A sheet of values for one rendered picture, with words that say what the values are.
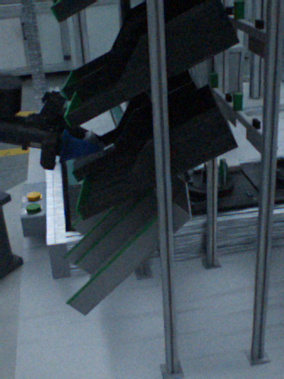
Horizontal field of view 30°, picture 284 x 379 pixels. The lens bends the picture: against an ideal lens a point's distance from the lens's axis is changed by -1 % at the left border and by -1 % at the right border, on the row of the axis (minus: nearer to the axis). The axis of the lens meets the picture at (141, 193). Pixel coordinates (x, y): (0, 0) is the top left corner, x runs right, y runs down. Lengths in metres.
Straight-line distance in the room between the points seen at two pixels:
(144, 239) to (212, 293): 0.38
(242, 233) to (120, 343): 0.44
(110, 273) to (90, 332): 0.25
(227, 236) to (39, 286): 0.48
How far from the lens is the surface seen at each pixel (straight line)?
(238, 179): 1.50
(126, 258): 0.92
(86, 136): 1.02
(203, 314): 1.18
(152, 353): 1.10
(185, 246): 1.33
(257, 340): 1.05
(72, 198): 1.45
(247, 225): 1.36
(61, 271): 1.32
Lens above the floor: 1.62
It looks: 27 degrees down
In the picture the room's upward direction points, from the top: 4 degrees counter-clockwise
